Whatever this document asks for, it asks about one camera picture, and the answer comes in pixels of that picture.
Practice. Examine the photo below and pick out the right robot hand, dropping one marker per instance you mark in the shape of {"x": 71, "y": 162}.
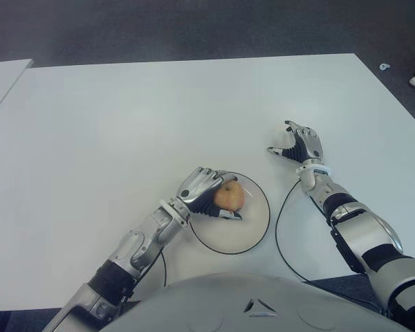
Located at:
{"x": 306, "y": 145}

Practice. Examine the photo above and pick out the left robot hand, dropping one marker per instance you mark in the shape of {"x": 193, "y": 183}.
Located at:
{"x": 200, "y": 193}

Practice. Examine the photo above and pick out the apple with blue sticker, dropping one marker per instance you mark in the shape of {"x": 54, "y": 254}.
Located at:
{"x": 230, "y": 197}

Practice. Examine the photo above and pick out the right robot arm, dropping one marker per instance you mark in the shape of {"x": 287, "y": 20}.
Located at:
{"x": 359, "y": 228}

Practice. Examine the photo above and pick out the white plate black rim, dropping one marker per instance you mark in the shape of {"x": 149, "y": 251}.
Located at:
{"x": 242, "y": 228}

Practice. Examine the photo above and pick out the small white floor object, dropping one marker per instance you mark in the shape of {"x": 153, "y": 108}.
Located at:
{"x": 385, "y": 66}

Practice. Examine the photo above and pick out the grey robot torso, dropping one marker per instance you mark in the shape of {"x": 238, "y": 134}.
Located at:
{"x": 228, "y": 304}

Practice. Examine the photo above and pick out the neighbouring white table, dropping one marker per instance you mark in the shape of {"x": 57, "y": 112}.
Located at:
{"x": 1, "y": 83}

